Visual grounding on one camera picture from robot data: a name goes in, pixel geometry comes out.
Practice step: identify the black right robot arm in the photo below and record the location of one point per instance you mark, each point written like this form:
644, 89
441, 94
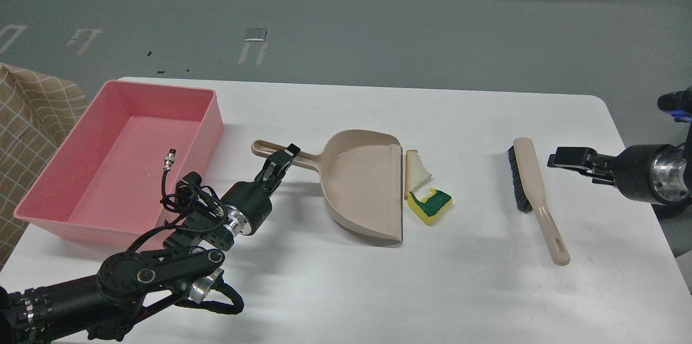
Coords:
657, 174

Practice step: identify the yellow green sponge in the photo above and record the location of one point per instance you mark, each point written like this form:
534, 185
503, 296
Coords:
429, 208

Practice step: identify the beige checkered cloth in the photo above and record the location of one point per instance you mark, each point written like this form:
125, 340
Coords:
37, 113

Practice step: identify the beige plastic dustpan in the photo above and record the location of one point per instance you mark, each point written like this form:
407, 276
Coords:
361, 179

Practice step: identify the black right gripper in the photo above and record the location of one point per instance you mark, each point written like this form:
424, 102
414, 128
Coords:
630, 173

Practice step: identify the beige hand brush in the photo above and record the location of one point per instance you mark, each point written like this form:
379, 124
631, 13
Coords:
530, 196

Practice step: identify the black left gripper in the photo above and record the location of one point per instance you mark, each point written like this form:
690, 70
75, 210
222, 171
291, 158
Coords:
252, 199

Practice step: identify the pink plastic bin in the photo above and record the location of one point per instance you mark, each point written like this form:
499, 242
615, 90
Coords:
103, 184

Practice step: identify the triangular bread slice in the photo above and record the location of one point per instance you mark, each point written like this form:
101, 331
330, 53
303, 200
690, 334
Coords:
416, 175

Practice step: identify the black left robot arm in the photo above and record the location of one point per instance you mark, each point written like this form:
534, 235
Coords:
176, 264

